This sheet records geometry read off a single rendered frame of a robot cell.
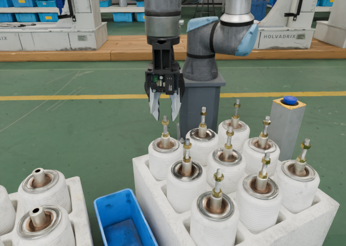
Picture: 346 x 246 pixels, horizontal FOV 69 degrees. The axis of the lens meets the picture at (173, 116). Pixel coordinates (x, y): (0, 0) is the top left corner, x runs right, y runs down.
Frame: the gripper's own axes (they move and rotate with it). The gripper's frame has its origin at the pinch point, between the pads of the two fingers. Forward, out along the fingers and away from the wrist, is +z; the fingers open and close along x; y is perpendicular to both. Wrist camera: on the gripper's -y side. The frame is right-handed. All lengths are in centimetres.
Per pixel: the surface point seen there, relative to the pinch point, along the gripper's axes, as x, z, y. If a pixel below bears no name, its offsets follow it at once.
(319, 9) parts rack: 257, 14, -469
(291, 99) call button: 37.5, 1.3, -14.2
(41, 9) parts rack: -260, 12, -425
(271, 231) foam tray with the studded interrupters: 23.9, 16.3, 21.2
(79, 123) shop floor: -49, 34, -53
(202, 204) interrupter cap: 8.9, 8.8, 21.3
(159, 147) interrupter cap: -1.6, 9.0, 2.2
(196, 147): 8.7, 10.7, -0.6
